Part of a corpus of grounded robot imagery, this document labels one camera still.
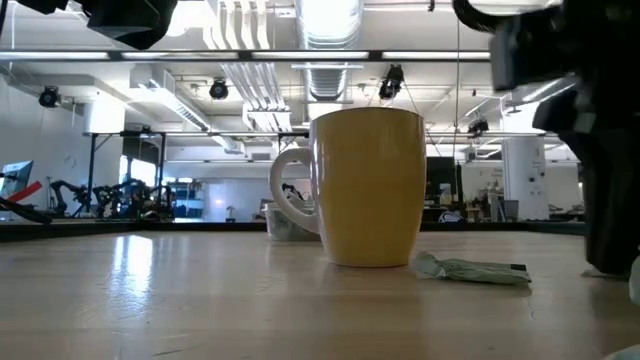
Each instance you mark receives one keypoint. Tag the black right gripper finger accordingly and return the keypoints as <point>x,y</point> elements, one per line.
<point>610,220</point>

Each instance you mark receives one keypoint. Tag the yellow ceramic mug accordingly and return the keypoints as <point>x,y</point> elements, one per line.
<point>370,190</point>

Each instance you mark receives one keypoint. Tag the clear plastic container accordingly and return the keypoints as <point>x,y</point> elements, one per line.
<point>276,231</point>

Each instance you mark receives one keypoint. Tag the black background robot arm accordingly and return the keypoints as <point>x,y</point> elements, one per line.
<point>65,186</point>
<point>25,212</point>
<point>135,200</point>

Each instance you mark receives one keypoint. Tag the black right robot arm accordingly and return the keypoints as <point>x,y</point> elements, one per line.
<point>600,40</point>

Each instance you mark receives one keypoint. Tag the white building column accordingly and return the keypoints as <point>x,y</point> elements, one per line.
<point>525,175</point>

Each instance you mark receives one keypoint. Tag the white hanging cylinder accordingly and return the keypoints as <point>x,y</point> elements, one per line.
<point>102,117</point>

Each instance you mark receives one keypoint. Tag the white and blue bag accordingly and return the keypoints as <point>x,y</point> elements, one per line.
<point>450,217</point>

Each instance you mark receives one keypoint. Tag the dark wide monitor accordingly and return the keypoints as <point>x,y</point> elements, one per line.
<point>442,175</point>

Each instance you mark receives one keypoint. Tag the blue storage shelving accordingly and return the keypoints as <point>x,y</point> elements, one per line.
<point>187,205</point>

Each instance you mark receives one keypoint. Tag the tilted computer monitor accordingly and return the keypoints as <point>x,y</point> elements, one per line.
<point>17,176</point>

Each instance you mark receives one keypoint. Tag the red strip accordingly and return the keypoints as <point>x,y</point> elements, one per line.
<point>25,191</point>

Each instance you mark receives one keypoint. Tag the black crossbar with light strips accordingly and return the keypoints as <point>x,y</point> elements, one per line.
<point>375,55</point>

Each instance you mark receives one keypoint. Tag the black ceiling camera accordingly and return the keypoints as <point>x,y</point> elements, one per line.
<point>391,82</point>
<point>478,126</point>
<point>50,96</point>
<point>219,90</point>

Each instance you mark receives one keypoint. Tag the black metal stand frame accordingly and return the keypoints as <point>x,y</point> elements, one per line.
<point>91,175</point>

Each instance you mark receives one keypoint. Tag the silver ceiling air duct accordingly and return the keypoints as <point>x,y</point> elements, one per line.
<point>327,25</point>

